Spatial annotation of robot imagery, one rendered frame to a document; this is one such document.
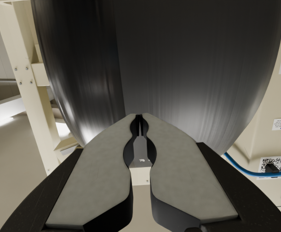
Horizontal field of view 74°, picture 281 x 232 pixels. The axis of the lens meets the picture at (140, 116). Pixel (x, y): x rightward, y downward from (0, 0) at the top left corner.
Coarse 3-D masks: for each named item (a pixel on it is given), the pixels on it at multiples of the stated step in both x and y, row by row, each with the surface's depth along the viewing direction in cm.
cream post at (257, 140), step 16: (272, 80) 41; (272, 96) 42; (256, 112) 45; (272, 112) 44; (256, 128) 46; (240, 144) 53; (256, 144) 47; (272, 144) 47; (240, 160) 54; (256, 160) 49; (272, 192) 53
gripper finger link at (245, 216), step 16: (208, 160) 8; (224, 160) 8; (224, 176) 7; (240, 176) 7; (240, 192) 7; (256, 192) 7; (240, 208) 6; (256, 208) 6; (272, 208) 6; (208, 224) 6; (224, 224) 6; (240, 224) 6; (256, 224) 6; (272, 224) 6
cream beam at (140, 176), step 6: (132, 168) 81; (138, 168) 81; (144, 168) 81; (150, 168) 81; (132, 174) 83; (138, 174) 83; (144, 174) 83; (132, 180) 84; (138, 180) 84; (144, 180) 84
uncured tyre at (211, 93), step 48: (48, 0) 18; (96, 0) 17; (144, 0) 17; (192, 0) 18; (240, 0) 18; (48, 48) 21; (96, 48) 19; (144, 48) 19; (192, 48) 19; (240, 48) 19; (96, 96) 21; (144, 96) 21; (192, 96) 21; (240, 96) 22; (144, 144) 26
